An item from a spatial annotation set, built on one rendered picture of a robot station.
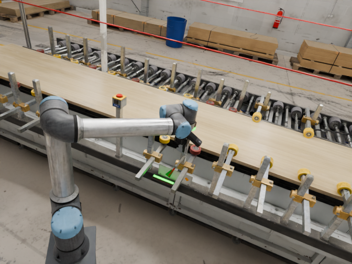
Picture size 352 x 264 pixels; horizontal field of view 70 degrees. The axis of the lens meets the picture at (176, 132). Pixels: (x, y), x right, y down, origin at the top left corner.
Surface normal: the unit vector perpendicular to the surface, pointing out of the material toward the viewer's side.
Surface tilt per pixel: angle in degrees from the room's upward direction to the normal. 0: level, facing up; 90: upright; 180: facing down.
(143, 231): 0
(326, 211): 90
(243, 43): 90
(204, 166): 90
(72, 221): 5
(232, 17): 90
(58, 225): 5
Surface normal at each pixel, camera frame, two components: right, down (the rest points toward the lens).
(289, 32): -0.29, 0.51
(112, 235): 0.13, -0.81
